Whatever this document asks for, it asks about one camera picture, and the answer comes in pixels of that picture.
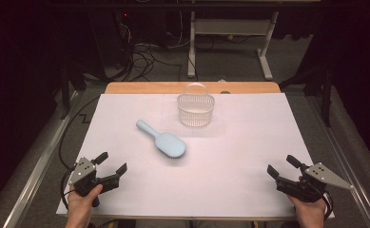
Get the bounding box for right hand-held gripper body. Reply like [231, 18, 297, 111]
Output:
[276, 161, 354, 203]

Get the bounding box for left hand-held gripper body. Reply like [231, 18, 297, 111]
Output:
[68, 157, 121, 207]

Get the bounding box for white plastic basket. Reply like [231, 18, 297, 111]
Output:
[176, 83, 216, 128]

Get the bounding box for person's right hand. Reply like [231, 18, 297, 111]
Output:
[286, 195, 328, 223]

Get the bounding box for person's left hand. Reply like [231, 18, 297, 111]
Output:
[66, 184, 105, 223]

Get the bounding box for white table mat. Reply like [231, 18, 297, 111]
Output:
[56, 92, 335, 220]

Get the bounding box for person's grey trousers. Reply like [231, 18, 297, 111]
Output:
[134, 219, 253, 228]

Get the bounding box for black metal stand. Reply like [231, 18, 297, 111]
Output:
[59, 60, 88, 121]
[279, 63, 334, 128]

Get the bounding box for dark computer tower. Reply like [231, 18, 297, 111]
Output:
[88, 9, 135, 70]

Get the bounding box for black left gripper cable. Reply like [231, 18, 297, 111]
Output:
[59, 167, 79, 211]

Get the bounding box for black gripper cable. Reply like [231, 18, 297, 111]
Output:
[59, 167, 79, 211]
[321, 189, 335, 221]

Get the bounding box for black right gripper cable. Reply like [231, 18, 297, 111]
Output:
[321, 189, 335, 221]

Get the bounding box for aluminium floor rail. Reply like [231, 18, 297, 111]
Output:
[1, 90, 80, 228]
[305, 94, 370, 228]

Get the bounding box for black floor cable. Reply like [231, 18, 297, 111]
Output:
[58, 95, 102, 170]

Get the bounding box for tangle of black cables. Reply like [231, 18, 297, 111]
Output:
[115, 39, 185, 82]

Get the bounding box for white metal stand frame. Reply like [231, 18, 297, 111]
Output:
[186, 10, 281, 82]

